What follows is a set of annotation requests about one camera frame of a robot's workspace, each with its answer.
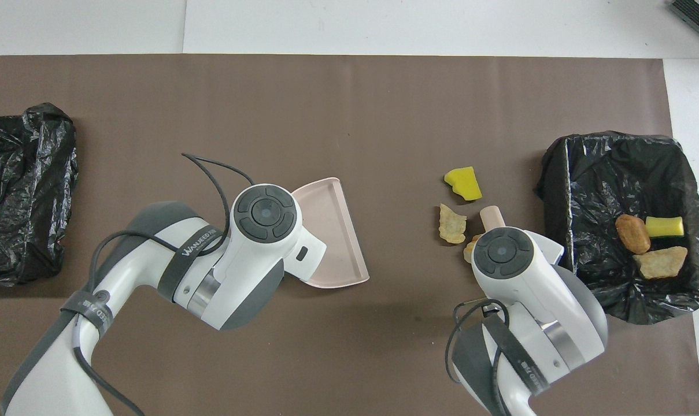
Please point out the pink plastic dustpan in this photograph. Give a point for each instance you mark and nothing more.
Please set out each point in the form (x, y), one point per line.
(337, 231)

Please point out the small beige bread chunk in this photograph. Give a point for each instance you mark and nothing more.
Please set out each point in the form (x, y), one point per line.
(453, 224)

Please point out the yellow notched sponge chunk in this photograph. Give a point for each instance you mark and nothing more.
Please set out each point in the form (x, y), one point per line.
(463, 184)

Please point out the orange striped croissant piece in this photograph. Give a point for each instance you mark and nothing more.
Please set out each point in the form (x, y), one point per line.
(470, 249)

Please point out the beige hand brush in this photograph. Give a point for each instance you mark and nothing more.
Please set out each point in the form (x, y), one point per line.
(492, 218)

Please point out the orange bread roll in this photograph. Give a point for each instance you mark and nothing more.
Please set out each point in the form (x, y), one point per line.
(632, 234)

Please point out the beige sponge chunk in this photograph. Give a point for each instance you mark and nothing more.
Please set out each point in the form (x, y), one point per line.
(660, 263)

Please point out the yellow sponge piece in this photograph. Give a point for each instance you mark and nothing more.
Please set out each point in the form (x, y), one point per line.
(665, 226)

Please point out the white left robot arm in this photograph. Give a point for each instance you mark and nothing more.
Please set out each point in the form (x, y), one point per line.
(251, 260)

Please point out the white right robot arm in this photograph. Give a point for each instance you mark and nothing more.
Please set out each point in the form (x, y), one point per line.
(528, 283)

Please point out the open bin with black bag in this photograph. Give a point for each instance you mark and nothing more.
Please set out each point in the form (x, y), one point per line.
(603, 173)

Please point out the bin wrapped in black bag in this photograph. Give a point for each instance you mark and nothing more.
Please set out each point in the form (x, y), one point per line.
(19, 190)

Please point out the brown paper table mat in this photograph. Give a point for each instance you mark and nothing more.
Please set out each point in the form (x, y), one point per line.
(326, 86)

